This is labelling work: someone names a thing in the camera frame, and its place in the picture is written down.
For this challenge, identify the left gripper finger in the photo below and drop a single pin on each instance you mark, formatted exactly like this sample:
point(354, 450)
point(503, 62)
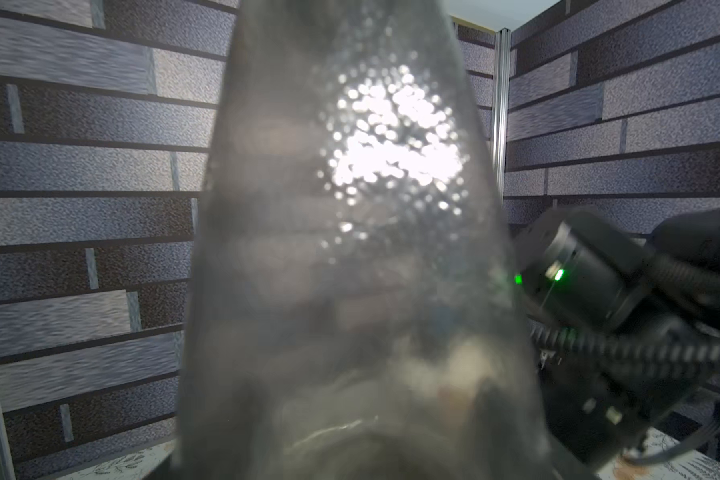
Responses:
point(565, 466)

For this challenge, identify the grey spray bottle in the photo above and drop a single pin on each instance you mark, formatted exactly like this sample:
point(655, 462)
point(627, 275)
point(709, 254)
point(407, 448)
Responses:
point(353, 311)

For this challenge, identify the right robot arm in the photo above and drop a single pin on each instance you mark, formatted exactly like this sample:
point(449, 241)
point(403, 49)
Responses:
point(626, 331)

